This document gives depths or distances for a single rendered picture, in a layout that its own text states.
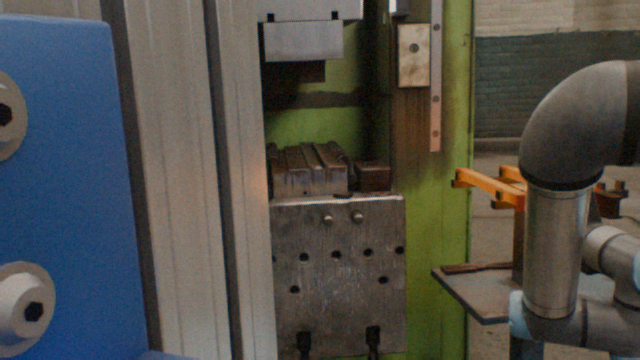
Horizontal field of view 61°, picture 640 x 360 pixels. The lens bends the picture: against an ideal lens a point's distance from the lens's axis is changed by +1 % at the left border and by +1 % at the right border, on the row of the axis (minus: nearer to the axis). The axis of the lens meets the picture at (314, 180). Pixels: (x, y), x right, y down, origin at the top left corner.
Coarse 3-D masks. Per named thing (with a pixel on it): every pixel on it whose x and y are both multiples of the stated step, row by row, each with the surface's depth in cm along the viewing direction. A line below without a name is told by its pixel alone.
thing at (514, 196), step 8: (456, 168) 141; (464, 168) 141; (464, 176) 137; (472, 176) 132; (480, 176) 131; (480, 184) 128; (488, 184) 124; (496, 184) 122; (504, 184) 122; (504, 192) 117; (512, 192) 115; (520, 192) 114; (512, 200) 114; (520, 200) 109; (520, 208) 110
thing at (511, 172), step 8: (504, 168) 140; (512, 168) 138; (512, 176) 136; (520, 176) 133; (600, 192) 108; (608, 192) 107; (600, 200) 108; (608, 200) 105; (616, 200) 104; (600, 208) 108; (608, 208) 106; (616, 208) 104; (608, 216) 105; (616, 216) 105
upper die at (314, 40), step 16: (272, 32) 135; (288, 32) 135; (304, 32) 136; (320, 32) 136; (336, 32) 136; (272, 48) 136; (288, 48) 136; (304, 48) 136; (320, 48) 137; (336, 48) 137
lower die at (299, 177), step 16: (320, 144) 183; (272, 160) 163; (288, 160) 157; (304, 160) 156; (336, 160) 152; (272, 176) 143; (288, 176) 143; (304, 176) 143; (320, 176) 144; (336, 176) 144; (288, 192) 144; (320, 192) 145
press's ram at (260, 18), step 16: (256, 0) 133; (272, 0) 133; (288, 0) 134; (304, 0) 134; (320, 0) 134; (336, 0) 135; (352, 0) 135; (256, 16) 134; (272, 16) 143; (288, 16) 134; (304, 16) 135; (320, 16) 135; (336, 16) 139; (352, 16) 136
